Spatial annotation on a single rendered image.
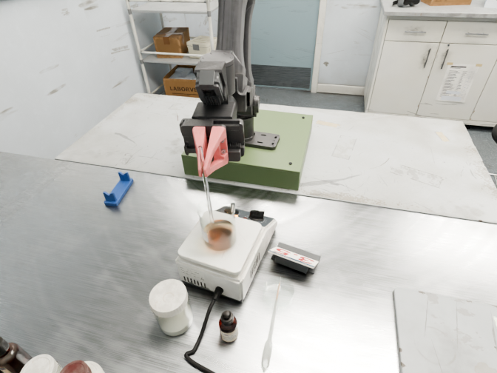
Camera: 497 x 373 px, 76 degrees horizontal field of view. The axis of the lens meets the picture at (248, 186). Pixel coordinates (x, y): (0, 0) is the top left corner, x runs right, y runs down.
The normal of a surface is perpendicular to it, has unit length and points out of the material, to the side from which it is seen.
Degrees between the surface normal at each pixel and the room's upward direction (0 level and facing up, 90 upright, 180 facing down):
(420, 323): 0
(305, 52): 90
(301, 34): 90
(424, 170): 0
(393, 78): 90
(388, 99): 90
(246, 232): 0
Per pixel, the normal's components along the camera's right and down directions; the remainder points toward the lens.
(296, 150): 0.00, -0.78
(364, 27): -0.26, 0.63
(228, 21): -0.14, 0.17
